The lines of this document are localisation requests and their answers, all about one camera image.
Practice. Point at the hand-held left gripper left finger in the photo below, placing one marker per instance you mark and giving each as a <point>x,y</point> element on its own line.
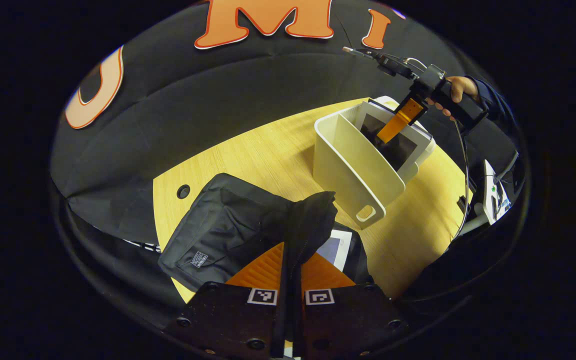
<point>228,320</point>

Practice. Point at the white plastic bookshelf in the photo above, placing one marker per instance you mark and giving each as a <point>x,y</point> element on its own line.
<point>353,170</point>

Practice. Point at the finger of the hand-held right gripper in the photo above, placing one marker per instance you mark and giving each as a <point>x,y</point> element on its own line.
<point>400,120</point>

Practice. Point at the white background desk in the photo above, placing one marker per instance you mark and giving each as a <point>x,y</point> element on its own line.
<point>489,175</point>

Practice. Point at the black schoolbag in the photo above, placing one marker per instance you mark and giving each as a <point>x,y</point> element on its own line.
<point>228,220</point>

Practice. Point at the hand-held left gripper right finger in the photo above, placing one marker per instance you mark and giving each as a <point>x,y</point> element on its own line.
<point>348,320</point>

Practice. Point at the black desk grommet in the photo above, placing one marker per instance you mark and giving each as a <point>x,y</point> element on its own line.
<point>183,191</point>

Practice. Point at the blue cover book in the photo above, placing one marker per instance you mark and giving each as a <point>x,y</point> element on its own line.
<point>340,247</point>

